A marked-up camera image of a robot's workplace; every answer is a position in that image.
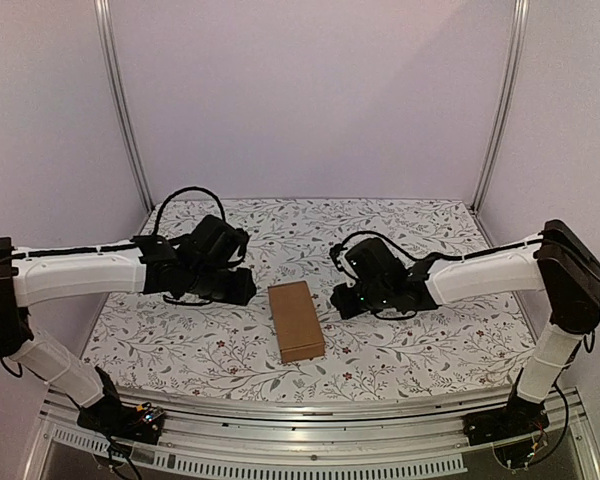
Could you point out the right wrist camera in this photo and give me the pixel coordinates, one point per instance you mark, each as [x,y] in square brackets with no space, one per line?
[334,254]

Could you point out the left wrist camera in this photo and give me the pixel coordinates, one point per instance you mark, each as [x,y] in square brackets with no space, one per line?
[242,238]

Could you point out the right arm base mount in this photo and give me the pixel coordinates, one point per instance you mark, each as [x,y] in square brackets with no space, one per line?
[517,417]

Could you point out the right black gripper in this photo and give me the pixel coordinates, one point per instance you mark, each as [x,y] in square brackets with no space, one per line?
[344,304]

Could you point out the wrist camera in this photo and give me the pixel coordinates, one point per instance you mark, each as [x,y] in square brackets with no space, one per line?
[334,254]
[242,238]

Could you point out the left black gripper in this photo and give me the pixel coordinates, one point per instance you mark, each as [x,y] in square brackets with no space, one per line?
[240,295]

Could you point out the brown cardboard box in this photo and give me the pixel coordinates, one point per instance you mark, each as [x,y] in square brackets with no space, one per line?
[298,331]

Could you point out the aluminium front rail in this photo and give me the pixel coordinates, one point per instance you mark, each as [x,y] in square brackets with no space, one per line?
[206,438]

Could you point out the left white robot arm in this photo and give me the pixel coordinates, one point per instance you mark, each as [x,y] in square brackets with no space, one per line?
[145,264]

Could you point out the right aluminium frame post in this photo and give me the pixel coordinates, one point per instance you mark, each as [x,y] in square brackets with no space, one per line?
[505,99]

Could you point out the left aluminium frame post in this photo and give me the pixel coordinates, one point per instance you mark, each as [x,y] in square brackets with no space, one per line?
[113,72]

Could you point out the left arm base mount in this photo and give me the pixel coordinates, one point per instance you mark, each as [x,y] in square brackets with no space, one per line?
[110,417]

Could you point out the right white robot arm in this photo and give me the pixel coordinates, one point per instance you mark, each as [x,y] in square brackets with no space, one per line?
[553,261]

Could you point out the floral patterned table mat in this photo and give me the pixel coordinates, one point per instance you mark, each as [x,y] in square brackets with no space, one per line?
[220,351]

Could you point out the aluminium frame post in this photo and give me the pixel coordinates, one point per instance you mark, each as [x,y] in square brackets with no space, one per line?
[505,99]
[113,72]

